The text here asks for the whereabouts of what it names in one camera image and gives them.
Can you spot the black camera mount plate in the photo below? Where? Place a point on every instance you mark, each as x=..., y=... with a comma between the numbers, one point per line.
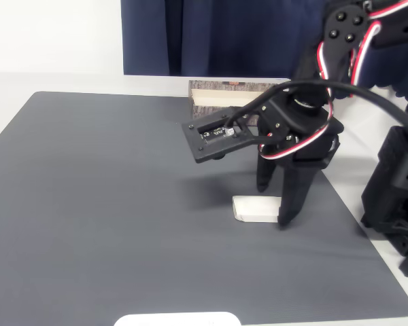
x=221, y=146

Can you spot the navy blue curtain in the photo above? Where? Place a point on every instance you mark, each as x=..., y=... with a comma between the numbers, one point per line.
x=224, y=34

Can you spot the bark patterned cardboard box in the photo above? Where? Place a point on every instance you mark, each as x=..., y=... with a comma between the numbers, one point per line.
x=211, y=96

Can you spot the white rounded plastic device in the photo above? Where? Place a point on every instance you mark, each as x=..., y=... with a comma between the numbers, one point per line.
x=177, y=321

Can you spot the grey textured mat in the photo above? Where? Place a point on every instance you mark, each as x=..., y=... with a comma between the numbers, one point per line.
x=88, y=203

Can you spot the white rectangular block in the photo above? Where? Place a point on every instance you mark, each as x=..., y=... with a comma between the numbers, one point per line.
x=255, y=208

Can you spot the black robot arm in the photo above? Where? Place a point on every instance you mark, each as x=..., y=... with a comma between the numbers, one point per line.
x=343, y=34

